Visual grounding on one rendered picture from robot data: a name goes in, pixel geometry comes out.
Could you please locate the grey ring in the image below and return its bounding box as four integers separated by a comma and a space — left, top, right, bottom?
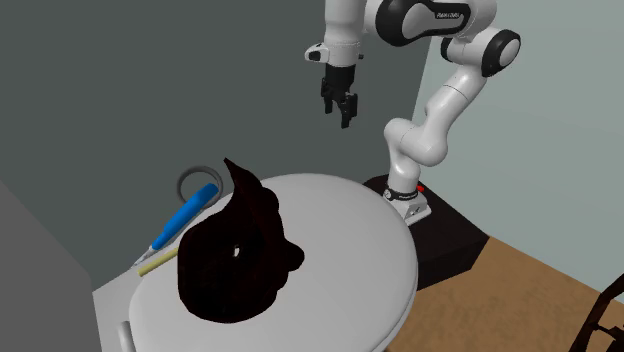
176, 165, 224, 206

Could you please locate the white toilet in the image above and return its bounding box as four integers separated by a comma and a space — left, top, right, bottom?
92, 172, 420, 352

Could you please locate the dark robot stand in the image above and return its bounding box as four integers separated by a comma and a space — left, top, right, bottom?
362, 174, 490, 292

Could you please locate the pale yellow stick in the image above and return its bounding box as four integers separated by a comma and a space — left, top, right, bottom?
137, 246, 180, 278

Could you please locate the blue pen with silver tip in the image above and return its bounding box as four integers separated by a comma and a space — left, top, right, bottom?
131, 183, 221, 269

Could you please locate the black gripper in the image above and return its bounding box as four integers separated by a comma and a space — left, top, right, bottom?
320, 63, 360, 130

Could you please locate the black pointed hat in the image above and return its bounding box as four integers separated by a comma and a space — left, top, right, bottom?
176, 157, 306, 325

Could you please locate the dark wooden chair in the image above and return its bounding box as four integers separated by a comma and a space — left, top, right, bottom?
567, 272, 624, 352

